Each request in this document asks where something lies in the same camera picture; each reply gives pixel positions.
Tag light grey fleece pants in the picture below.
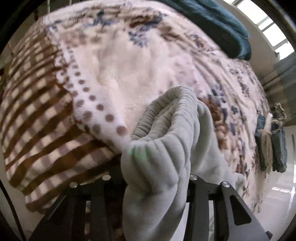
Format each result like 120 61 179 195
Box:
121 86 244 240

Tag floral plaid fleece blanket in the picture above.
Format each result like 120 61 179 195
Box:
1 1 269 213

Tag black cable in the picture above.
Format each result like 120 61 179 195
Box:
0 180 26 241

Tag teal folded blanket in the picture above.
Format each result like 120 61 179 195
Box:
161 0 252 61

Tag grey striped curtain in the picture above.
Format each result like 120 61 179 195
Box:
260 52 296 126

